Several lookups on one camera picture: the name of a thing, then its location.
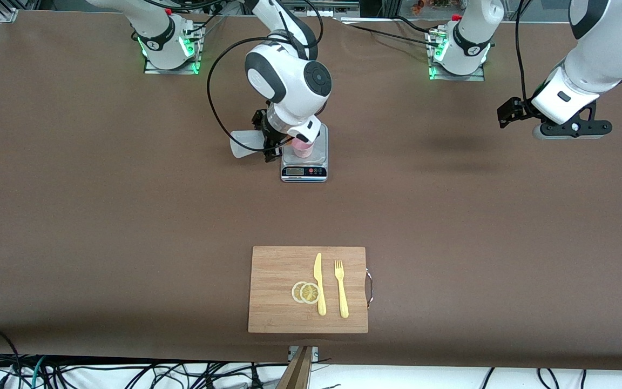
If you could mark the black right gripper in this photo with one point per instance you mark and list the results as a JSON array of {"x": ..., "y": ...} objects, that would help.
[{"x": 265, "y": 131}]

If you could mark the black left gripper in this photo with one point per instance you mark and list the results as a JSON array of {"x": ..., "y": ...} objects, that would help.
[{"x": 520, "y": 109}]

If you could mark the pink plastic cup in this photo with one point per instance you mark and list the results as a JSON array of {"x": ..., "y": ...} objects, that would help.
[{"x": 303, "y": 150}]

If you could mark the translucent sauce bottle orange cap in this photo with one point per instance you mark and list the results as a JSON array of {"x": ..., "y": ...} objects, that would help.
[{"x": 243, "y": 145}]

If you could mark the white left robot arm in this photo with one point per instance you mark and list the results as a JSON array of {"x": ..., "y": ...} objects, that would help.
[{"x": 602, "y": 59}]

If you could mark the silver digital kitchen scale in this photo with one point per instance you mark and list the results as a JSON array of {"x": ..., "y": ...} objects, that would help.
[{"x": 311, "y": 172}]

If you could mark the lemon slice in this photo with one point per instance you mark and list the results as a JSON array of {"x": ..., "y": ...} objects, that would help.
[
  {"x": 310, "y": 293},
  {"x": 295, "y": 292}
]

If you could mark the white power strip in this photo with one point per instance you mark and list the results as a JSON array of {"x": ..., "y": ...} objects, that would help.
[{"x": 332, "y": 11}]

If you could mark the yellow plastic knife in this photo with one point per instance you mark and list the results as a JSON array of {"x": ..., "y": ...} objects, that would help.
[{"x": 320, "y": 294}]

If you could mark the yellow plastic fork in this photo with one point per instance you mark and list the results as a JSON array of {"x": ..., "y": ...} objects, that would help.
[{"x": 342, "y": 297}]

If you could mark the brown table cover sheet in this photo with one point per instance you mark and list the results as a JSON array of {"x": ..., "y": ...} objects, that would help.
[{"x": 127, "y": 243}]

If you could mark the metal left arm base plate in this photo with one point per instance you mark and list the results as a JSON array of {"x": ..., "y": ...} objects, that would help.
[{"x": 475, "y": 77}]

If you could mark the metal bracket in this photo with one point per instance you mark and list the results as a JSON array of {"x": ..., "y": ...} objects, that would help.
[{"x": 316, "y": 354}]

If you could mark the wooden post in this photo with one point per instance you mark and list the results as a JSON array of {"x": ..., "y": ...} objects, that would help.
[{"x": 300, "y": 373}]

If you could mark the aluminium frame corner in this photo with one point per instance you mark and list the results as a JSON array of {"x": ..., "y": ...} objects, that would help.
[{"x": 8, "y": 13}]

